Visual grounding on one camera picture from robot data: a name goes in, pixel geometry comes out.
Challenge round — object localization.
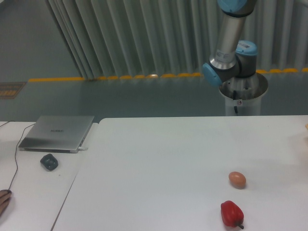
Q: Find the black mouse cable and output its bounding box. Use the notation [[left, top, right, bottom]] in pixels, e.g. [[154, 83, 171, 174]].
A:
[[0, 120, 36, 191]]

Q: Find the silver closed laptop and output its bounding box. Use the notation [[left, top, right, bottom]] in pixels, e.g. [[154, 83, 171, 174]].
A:
[[19, 115, 94, 153]]

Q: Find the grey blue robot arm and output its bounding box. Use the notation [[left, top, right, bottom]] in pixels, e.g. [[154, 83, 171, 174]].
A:
[[202, 0, 256, 86]]

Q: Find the person's hand on mouse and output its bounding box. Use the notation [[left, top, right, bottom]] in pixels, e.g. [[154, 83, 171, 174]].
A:
[[0, 193, 12, 215]]

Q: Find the brown egg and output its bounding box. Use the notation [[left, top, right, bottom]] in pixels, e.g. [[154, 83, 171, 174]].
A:
[[229, 171, 246, 189]]

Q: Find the red bell pepper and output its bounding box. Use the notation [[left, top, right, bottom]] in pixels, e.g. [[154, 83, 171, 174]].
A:
[[220, 201, 244, 229]]

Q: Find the white USB dongle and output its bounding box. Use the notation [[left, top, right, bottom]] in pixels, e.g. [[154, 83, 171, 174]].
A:
[[78, 147, 88, 151]]

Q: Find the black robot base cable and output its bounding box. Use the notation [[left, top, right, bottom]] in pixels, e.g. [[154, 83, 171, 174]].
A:
[[232, 90, 239, 115]]

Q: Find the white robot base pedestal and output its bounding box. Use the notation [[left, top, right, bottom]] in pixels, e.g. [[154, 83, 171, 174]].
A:
[[219, 73, 269, 116]]

